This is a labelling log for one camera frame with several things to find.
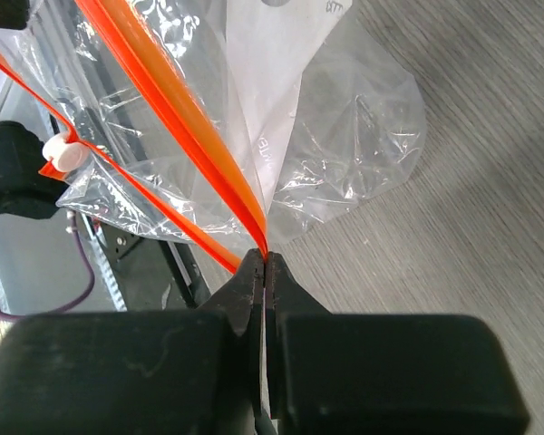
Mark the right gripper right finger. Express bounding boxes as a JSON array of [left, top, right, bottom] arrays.
[[265, 253, 530, 434]]

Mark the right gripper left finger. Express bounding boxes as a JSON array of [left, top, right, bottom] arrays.
[[0, 249, 266, 434]]

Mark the clear zip top bag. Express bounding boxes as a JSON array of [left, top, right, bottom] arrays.
[[0, 1, 427, 271]]

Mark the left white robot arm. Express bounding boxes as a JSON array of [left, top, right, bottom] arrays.
[[0, 121, 66, 220]]

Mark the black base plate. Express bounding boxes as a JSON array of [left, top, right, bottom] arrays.
[[49, 103, 219, 314]]

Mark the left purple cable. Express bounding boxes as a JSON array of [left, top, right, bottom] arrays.
[[0, 212, 96, 323]]

